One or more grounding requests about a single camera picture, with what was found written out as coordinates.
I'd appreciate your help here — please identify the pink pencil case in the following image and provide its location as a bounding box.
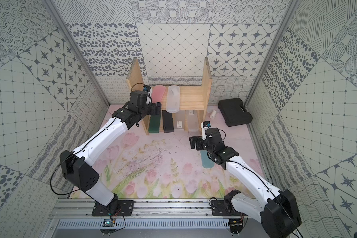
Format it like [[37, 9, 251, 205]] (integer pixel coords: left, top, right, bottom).
[[151, 85, 166, 103]]

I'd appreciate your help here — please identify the clear white pencil case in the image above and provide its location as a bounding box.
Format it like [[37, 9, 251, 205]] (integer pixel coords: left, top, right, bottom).
[[166, 85, 180, 113]]

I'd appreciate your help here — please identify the teal pencil case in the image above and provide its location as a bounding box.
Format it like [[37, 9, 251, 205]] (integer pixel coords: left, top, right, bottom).
[[200, 150, 215, 169]]

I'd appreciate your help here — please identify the clear pencil case with label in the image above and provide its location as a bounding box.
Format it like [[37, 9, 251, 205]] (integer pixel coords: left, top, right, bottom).
[[174, 111, 185, 131]]

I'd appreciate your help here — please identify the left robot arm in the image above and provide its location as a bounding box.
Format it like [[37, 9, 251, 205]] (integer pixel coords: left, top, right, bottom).
[[57, 90, 162, 214]]

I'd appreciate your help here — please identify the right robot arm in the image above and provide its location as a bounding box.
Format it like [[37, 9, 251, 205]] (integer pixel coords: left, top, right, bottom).
[[189, 121, 302, 238]]

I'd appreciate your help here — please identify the black pencil case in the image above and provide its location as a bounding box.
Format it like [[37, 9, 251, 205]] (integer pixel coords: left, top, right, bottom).
[[162, 111, 174, 133]]

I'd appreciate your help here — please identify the dark green pencil case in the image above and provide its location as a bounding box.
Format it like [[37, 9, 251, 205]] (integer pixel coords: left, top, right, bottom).
[[148, 115, 161, 134]]

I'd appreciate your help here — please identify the small white roll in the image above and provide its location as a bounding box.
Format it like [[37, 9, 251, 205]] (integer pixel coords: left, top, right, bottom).
[[209, 110, 217, 119]]

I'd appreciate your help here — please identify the black plastic tool case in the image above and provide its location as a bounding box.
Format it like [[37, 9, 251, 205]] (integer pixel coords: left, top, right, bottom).
[[218, 98, 253, 127]]

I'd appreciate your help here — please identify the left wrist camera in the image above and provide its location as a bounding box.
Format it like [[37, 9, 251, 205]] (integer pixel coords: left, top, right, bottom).
[[142, 85, 151, 93]]

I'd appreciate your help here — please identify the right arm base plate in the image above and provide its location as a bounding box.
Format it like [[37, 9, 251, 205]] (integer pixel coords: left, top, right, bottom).
[[209, 199, 246, 217]]

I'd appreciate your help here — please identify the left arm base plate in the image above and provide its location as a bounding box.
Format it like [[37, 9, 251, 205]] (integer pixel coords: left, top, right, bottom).
[[91, 200, 135, 217]]

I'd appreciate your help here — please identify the aluminium mounting rail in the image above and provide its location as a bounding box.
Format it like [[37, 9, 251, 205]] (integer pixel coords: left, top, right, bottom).
[[52, 197, 261, 219]]

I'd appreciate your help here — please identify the white slotted cable duct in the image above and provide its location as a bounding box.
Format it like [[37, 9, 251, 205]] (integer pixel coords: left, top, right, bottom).
[[58, 218, 229, 230]]

